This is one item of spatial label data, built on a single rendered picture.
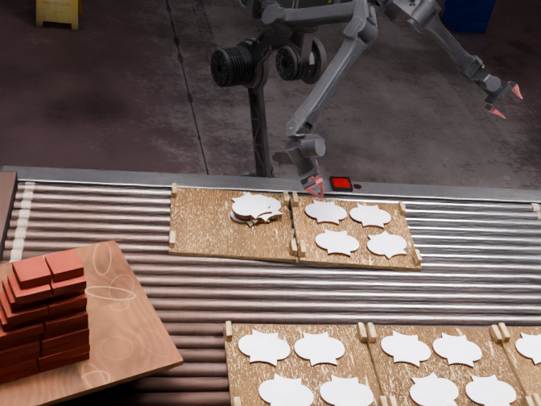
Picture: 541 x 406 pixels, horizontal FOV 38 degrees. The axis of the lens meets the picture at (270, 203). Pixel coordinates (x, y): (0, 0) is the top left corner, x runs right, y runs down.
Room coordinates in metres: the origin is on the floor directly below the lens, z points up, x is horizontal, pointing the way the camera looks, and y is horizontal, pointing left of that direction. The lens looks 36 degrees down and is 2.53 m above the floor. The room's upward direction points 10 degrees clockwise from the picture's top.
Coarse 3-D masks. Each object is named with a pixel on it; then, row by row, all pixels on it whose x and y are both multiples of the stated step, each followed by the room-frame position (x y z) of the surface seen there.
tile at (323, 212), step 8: (312, 208) 2.20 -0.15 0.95; (320, 208) 2.20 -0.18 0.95; (328, 208) 2.21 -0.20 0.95; (336, 208) 2.22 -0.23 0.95; (312, 216) 2.15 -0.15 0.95; (320, 216) 2.16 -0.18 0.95; (328, 216) 2.17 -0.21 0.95; (336, 216) 2.17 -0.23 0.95; (344, 216) 2.18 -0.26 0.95; (336, 224) 2.14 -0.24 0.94
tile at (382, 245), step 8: (384, 232) 2.13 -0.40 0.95; (376, 240) 2.08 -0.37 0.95; (384, 240) 2.09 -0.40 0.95; (392, 240) 2.10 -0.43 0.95; (400, 240) 2.10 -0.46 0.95; (368, 248) 2.03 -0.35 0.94; (376, 248) 2.04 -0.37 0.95; (384, 248) 2.04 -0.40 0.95; (392, 248) 2.05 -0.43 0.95; (400, 248) 2.06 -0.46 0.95; (384, 256) 2.02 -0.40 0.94; (392, 256) 2.02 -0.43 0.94
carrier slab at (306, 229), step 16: (304, 208) 2.20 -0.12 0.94; (352, 208) 2.26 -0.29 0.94; (384, 208) 2.29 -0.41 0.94; (304, 224) 2.11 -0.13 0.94; (320, 224) 2.13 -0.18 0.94; (352, 224) 2.16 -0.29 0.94; (400, 224) 2.21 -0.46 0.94; (304, 240) 2.02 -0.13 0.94; (368, 240) 2.09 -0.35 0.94; (320, 256) 1.96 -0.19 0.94; (336, 256) 1.97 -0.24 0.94; (352, 256) 1.99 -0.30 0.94; (368, 256) 2.00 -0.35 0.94; (400, 256) 2.03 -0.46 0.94
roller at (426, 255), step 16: (16, 240) 1.78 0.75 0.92; (32, 240) 1.80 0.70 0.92; (48, 240) 1.82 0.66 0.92; (432, 256) 2.09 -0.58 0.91; (448, 256) 2.11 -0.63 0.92; (464, 256) 2.12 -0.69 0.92; (480, 256) 2.14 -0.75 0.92; (496, 256) 2.15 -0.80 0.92; (512, 256) 2.17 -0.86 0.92; (528, 256) 2.18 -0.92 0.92
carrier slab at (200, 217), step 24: (192, 192) 2.18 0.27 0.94; (216, 192) 2.20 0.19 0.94; (240, 192) 2.23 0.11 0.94; (192, 216) 2.04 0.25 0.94; (216, 216) 2.07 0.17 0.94; (288, 216) 2.14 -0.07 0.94; (192, 240) 1.92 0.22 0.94; (216, 240) 1.94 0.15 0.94; (240, 240) 1.96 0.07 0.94; (264, 240) 1.99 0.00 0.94; (288, 240) 2.01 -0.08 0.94
